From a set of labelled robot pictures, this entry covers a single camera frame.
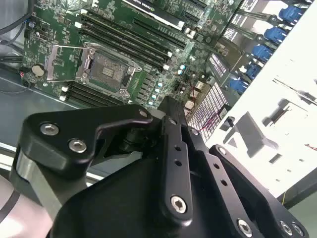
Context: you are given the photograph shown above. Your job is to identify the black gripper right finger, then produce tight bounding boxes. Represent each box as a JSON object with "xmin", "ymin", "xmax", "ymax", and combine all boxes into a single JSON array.
[{"xmin": 176, "ymin": 99, "xmax": 310, "ymax": 238}]

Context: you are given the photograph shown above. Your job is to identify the metal socket cover frame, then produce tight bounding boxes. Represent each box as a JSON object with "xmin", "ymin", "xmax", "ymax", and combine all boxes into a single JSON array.
[{"xmin": 46, "ymin": 44, "xmax": 97, "ymax": 82}]

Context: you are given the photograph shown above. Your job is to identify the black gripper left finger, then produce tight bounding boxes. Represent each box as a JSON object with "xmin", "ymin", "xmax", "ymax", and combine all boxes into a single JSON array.
[{"xmin": 9, "ymin": 96, "xmax": 195, "ymax": 226}]

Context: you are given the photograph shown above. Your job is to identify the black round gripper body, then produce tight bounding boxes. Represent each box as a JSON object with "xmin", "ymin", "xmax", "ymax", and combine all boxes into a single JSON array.
[{"xmin": 51, "ymin": 157, "xmax": 235, "ymax": 238}]

